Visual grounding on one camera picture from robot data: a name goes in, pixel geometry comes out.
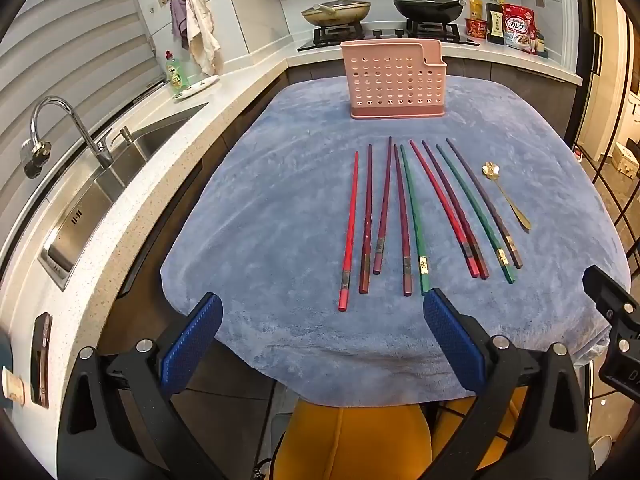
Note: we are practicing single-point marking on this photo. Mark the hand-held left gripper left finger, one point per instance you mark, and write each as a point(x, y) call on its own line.
point(192, 340)

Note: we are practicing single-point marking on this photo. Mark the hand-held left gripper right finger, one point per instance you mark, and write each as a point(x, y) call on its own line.
point(452, 340)

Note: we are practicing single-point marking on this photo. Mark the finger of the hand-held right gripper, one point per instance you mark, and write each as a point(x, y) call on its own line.
point(600, 285)

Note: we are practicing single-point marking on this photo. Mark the gold spoon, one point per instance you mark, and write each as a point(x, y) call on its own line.
point(511, 205)

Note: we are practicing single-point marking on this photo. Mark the green chopstick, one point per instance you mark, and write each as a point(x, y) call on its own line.
point(472, 210)
point(414, 220)

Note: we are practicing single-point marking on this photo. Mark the purple chopstick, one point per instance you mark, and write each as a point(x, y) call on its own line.
point(482, 200)
point(452, 205)

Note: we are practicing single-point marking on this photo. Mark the dark red chopstick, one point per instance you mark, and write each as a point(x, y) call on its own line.
point(384, 200)
point(401, 220)
point(366, 220)

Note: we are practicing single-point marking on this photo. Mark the pink perforated utensil holder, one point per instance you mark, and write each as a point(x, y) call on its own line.
point(390, 102)

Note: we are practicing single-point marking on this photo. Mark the blue fleece table cloth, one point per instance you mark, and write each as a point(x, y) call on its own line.
point(280, 240)

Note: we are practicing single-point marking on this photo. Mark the yellow chair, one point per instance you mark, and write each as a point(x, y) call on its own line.
point(350, 440)

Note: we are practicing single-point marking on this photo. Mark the dark rectangular device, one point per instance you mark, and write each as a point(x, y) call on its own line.
point(41, 360)

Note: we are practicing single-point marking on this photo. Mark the black framed glass door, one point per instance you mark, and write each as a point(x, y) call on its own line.
point(607, 125)

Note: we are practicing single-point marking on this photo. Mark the stainless steel sink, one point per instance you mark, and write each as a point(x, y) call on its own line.
point(110, 180)

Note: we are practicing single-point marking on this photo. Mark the small beige cup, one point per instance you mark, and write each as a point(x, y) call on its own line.
point(12, 386)

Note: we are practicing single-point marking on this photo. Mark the chrome soap dispenser pump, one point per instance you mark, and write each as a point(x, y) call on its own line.
point(125, 135)

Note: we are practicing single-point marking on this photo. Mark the chrome kitchen faucet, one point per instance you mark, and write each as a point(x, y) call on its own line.
point(95, 135)

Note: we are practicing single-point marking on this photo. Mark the black faucet attachment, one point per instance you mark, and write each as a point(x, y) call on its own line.
point(36, 156)

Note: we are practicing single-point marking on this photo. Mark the white oval dish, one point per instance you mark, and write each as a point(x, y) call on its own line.
point(196, 86)

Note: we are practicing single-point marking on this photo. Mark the green dish soap bottle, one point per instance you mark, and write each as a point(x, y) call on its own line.
point(174, 74)

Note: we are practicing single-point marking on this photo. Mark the red cereal bag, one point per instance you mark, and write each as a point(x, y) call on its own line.
point(521, 27)

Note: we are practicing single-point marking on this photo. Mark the dark soy sauce bottle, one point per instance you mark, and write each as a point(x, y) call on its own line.
point(496, 22)

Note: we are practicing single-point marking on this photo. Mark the red instant noodle cup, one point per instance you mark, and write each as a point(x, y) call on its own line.
point(476, 28)

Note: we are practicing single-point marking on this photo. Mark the yellow food packet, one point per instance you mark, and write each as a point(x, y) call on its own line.
point(474, 9)

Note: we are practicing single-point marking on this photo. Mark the beige hanging towel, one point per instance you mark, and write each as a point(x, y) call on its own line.
point(202, 30)

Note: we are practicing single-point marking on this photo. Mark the purple hanging cloth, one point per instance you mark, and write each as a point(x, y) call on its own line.
point(179, 22)

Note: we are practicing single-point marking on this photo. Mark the white window blinds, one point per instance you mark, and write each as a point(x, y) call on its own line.
point(65, 45)

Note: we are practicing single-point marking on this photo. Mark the black gas stove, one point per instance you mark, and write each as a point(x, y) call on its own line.
point(330, 40)

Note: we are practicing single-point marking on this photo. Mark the black wok with lid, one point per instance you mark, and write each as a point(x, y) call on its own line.
point(429, 7)

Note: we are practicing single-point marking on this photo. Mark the beige wok with lid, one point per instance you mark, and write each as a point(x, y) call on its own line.
point(336, 11)

